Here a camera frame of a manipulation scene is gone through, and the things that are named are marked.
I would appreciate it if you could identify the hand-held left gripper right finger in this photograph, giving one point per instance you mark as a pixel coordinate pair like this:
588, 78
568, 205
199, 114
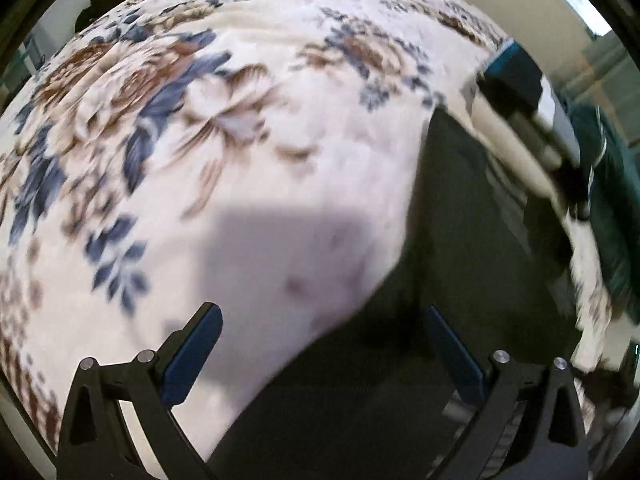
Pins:
457, 355

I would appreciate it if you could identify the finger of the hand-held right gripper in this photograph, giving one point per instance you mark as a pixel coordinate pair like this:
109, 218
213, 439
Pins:
515, 77

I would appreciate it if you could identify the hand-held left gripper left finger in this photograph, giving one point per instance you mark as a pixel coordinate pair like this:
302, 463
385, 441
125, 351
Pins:
192, 355

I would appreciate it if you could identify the dark garment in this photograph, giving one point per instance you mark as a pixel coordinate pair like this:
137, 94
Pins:
450, 270

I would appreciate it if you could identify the dark green quilt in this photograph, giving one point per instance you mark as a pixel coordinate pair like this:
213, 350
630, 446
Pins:
620, 200

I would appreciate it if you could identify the floral blanket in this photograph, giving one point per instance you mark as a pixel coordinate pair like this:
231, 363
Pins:
300, 160

